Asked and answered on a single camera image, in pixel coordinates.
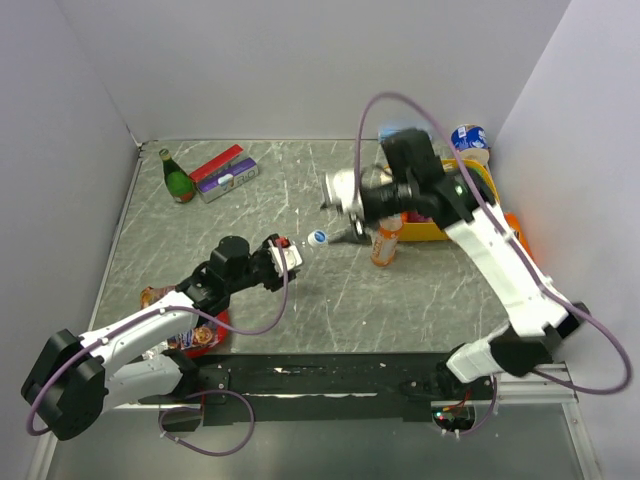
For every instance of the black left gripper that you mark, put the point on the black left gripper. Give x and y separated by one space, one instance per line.
274 281

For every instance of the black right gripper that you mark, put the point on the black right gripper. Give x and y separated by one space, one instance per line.
354 235

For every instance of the orange tea bottle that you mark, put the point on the orange tea bottle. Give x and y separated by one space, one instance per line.
385 240

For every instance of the blue bottle cap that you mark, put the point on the blue bottle cap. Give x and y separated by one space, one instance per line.
317 238

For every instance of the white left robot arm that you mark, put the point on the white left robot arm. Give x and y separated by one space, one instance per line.
77 378

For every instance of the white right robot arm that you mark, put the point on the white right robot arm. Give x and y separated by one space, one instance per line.
463 206

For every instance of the green glass bottle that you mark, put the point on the green glass bottle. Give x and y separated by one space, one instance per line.
178 183

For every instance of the yellow plastic basket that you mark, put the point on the yellow plastic basket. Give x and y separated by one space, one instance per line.
426 230

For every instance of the red snack bag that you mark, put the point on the red snack bag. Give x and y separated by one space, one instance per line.
195 342

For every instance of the purple silver box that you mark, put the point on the purple silver box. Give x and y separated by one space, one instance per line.
215 186

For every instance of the blue tissue pack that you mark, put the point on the blue tissue pack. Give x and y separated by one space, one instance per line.
389 129

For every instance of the red flat box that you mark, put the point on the red flat box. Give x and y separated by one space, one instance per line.
219 163

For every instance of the blue white can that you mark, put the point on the blue white can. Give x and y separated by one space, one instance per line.
471 142

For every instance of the orange razor package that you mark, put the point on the orange razor package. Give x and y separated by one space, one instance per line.
518 233

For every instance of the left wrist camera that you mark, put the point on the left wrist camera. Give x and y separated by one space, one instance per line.
285 254

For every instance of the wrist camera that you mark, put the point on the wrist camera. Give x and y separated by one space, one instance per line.
285 254
339 192

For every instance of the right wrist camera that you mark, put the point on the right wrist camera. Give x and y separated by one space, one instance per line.
339 192

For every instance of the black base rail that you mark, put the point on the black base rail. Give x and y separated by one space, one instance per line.
325 386

